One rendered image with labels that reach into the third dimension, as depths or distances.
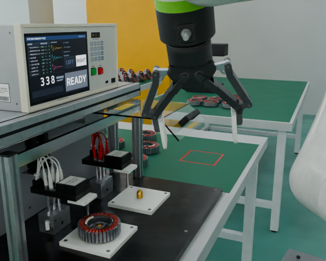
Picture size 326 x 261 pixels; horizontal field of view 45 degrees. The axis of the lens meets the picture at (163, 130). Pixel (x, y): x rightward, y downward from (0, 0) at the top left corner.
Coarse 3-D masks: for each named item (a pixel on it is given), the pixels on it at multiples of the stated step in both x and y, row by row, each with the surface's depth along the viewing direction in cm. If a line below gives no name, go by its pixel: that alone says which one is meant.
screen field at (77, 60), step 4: (68, 56) 105; (72, 56) 107; (76, 56) 108; (80, 56) 110; (84, 56) 112; (64, 60) 104; (68, 60) 105; (72, 60) 107; (76, 60) 108; (80, 60) 110; (84, 60) 112; (68, 64) 105; (72, 64) 107; (76, 64) 109; (80, 64) 110; (84, 64) 112
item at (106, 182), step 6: (90, 180) 129; (102, 180) 129; (108, 180) 130; (96, 186) 127; (102, 186) 127; (108, 186) 131; (90, 192) 128; (96, 192) 128; (102, 192) 128; (108, 192) 131
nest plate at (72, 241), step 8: (128, 224) 109; (72, 232) 105; (128, 232) 105; (64, 240) 101; (72, 240) 101; (80, 240) 101; (112, 240) 101; (120, 240) 101; (72, 248) 99; (80, 248) 98; (88, 248) 98; (96, 248) 98; (104, 248) 98; (112, 248) 98; (104, 256) 96
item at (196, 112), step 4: (192, 112) 118; (196, 112) 120; (188, 116) 114; (192, 116) 116; (196, 116) 122; (180, 120) 114; (184, 120) 114; (188, 120) 113; (180, 124) 114; (184, 124) 114
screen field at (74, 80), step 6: (72, 72) 107; (78, 72) 110; (84, 72) 113; (66, 78) 105; (72, 78) 108; (78, 78) 110; (84, 78) 113; (66, 84) 105; (72, 84) 108; (78, 84) 110; (84, 84) 113; (66, 90) 106
